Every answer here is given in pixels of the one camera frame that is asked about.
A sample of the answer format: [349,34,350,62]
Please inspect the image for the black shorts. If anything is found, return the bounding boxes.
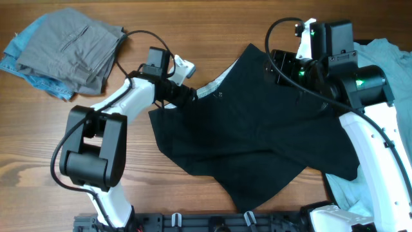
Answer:
[149,44,359,212]

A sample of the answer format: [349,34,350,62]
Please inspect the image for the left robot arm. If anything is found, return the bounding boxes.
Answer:
[59,47,197,231]

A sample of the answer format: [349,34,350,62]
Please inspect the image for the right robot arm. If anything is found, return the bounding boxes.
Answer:
[266,18,411,231]

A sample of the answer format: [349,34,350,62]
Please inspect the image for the light blue t-shirt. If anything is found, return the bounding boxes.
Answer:
[324,39,411,217]

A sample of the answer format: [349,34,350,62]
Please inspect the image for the grey folded trousers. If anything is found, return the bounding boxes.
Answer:
[16,8,124,95]

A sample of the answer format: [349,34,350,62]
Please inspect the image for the blue folded denim jeans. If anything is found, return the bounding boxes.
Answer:
[0,14,75,101]

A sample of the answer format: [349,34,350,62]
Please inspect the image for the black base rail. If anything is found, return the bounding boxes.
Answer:
[73,211,310,232]

